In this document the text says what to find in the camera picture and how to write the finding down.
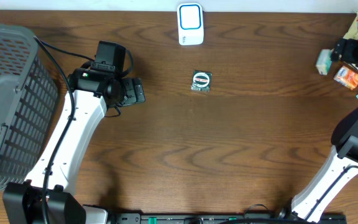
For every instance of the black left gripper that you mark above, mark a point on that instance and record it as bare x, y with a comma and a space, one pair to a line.
133, 98

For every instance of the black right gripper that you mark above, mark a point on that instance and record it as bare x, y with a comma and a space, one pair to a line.
345, 51

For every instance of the yellow snack bag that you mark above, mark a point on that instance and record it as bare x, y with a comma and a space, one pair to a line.
354, 31

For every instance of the orange small carton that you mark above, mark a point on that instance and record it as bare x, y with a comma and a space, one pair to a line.
347, 77

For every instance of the green Kleenex tissue pack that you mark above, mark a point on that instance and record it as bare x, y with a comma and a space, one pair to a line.
324, 62

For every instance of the black round-label packet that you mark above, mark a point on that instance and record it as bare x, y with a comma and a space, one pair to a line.
201, 81

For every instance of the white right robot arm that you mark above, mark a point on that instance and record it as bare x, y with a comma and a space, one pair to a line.
342, 163

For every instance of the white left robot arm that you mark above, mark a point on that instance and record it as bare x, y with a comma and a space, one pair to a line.
47, 194

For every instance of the white barcode scanner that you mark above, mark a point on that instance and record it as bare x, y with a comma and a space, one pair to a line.
190, 24

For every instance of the grey plastic basket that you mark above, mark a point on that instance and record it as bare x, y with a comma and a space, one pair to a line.
27, 102

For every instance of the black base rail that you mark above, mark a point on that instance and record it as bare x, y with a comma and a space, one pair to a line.
251, 218

